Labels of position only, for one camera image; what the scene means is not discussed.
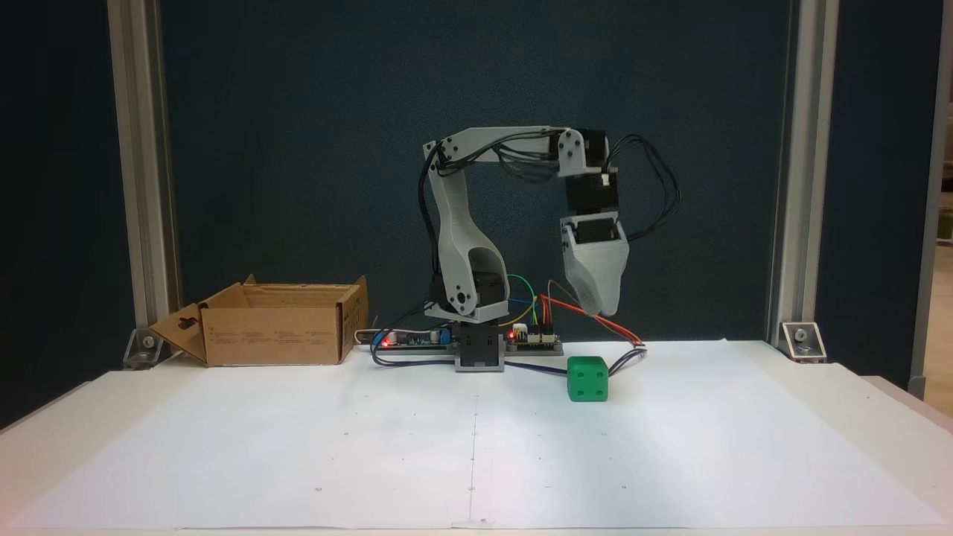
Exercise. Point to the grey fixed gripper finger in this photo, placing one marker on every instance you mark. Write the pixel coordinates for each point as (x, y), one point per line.
(599, 275)

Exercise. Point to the green die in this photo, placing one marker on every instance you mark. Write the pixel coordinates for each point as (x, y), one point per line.
(588, 380)

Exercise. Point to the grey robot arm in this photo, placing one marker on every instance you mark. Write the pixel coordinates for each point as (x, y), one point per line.
(454, 223)

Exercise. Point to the blue circuit board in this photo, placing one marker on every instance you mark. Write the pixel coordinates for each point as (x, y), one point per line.
(413, 345)

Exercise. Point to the brown cardboard box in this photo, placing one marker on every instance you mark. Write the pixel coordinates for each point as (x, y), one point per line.
(275, 335)

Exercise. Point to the grey metal upright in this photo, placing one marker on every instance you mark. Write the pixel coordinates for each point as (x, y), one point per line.
(931, 223)

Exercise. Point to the metal corner bracket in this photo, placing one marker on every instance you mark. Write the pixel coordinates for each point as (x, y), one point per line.
(802, 342)
(145, 350)

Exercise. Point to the aluminium frame post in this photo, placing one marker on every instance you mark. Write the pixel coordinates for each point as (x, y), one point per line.
(804, 149)
(145, 149)

